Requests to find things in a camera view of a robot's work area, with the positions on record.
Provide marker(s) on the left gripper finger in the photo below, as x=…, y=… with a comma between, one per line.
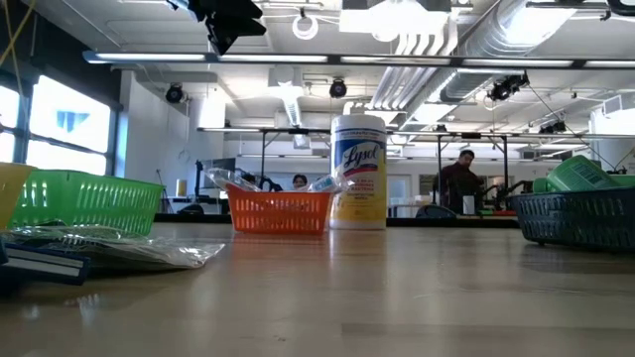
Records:
x=228, y=32
x=233, y=7

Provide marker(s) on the green plastic basket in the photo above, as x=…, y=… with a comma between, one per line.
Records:
x=89, y=198

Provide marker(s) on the bag of black combs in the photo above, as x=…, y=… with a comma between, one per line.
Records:
x=124, y=248

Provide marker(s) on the small green bottle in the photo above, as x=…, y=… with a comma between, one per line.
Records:
x=541, y=185
x=580, y=173
x=625, y=180

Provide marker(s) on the black plastic basket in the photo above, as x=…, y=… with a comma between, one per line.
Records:
x=580, y=218

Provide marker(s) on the long ceiling light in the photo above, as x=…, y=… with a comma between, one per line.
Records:
x=610, y=63
x=149, y=57
x=516, y=63
x=273, y=58

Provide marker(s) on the dark screen on stand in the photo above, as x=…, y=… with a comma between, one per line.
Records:
x=218, y=166

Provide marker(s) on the yellow cup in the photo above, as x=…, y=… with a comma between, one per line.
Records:
x=181, y=188

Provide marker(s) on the person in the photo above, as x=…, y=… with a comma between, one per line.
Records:
x=459, y=181
x=299, y=181

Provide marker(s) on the window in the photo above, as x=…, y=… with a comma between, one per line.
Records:
x=69, y=129

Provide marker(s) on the orange plastic basket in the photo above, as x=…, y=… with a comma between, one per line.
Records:
x=278, y=213

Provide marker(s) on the Lysol wipes canister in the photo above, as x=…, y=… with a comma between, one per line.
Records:
x=358, y=168

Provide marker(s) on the yellow plastic basket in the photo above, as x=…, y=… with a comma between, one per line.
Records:
x=12, y=188

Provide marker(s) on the white cup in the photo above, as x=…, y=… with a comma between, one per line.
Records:
x=469, y=204

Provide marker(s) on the round black ceiling camera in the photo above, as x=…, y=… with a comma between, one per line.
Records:
x=338, y=89
x=174, y=93

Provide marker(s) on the black frame clamp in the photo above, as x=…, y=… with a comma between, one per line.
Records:
x=191, y=209
x=436, y=212

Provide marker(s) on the silver ventilation duct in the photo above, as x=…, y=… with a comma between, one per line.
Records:
x=516, y=30

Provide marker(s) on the black aluminium table frame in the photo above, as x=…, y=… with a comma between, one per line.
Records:
x=446, y=223

